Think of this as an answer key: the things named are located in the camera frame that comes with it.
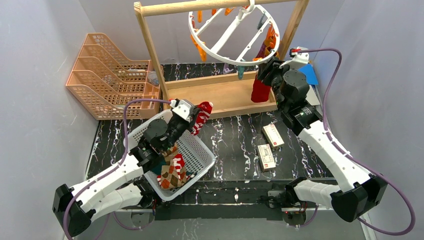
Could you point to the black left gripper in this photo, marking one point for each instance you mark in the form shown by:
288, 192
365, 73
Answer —
185, 120

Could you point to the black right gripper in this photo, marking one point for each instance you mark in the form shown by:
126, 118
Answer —
266, 72

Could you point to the red white striped sock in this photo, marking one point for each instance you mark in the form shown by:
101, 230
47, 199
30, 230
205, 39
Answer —
205, 109
175, 174

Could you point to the beige animal face sock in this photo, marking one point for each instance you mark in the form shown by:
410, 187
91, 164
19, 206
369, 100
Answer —
260, 91

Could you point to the purple sock with yellow cuff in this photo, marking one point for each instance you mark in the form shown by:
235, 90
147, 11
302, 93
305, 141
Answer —
262, 51

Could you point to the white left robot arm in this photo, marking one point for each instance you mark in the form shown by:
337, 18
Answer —
114, 188

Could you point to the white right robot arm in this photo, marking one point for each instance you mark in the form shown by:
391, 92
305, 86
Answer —
357, 189

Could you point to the wooden hanger rack stand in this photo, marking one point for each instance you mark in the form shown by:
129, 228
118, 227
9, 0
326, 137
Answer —
230, 94

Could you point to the white round clip hanger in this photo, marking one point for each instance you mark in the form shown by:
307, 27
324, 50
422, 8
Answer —
234, 35

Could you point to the teal front clothes peg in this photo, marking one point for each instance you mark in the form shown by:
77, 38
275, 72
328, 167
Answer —
240, 72

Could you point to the orange front-centre clothes peg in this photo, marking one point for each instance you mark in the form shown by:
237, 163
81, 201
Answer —
270, 40

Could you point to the blue folder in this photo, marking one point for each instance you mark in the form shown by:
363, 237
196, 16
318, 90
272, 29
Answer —
310, 74

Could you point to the lilac clothes peg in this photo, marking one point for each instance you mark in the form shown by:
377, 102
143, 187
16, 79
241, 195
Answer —
226, 69

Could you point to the white paper sheet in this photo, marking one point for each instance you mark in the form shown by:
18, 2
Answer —
311, 97

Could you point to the white plastic laundry basket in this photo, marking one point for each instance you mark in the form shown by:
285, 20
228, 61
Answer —
198, 158

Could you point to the orange front-left clothes peg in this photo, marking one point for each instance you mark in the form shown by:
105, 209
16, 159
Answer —
198, 48

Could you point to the white card box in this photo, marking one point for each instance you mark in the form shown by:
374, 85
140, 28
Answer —
273, 136

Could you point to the dark green sock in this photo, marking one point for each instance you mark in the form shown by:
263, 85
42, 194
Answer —
157, 170

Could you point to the argyle brown sock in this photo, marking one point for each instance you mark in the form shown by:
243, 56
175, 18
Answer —
170, 154

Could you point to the small white printed box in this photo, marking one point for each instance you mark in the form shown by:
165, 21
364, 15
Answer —
266, 157

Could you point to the peach plastic file organizer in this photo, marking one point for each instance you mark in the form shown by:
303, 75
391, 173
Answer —
104, 80

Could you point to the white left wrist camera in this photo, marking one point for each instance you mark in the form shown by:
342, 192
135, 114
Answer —
177, 106

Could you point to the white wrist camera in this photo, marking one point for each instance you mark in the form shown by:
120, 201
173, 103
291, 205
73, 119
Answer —
177, 106
297, 60

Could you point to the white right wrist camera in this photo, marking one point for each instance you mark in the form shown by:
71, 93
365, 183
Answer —
297, 60

